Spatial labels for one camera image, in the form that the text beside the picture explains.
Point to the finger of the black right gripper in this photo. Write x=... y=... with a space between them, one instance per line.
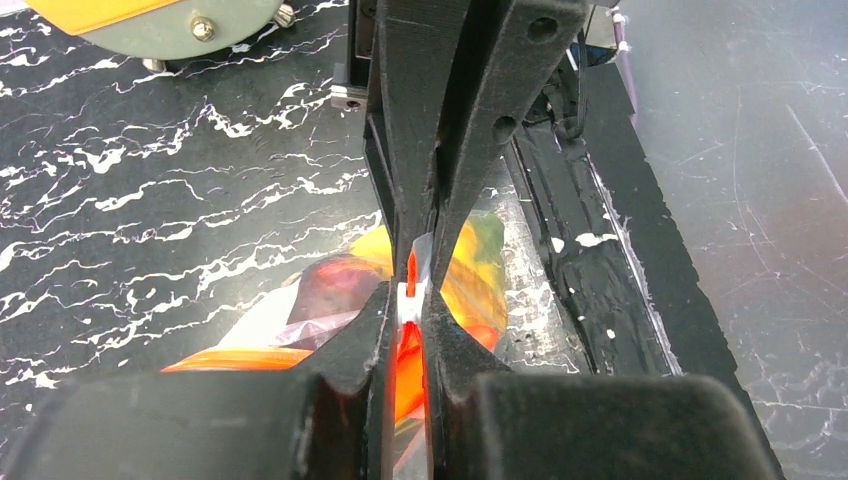
x=414 y=46
x=506 y=52

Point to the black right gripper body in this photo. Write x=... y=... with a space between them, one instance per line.
x=355 y=86

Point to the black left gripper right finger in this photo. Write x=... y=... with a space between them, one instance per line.
x=487 y=421

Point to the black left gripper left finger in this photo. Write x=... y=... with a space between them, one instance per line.
x=329 y=417

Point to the black base bar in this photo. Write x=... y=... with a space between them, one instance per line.
x=612 y=254

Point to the round cylinder with coloured lid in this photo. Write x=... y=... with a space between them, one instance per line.
x=157 y=32

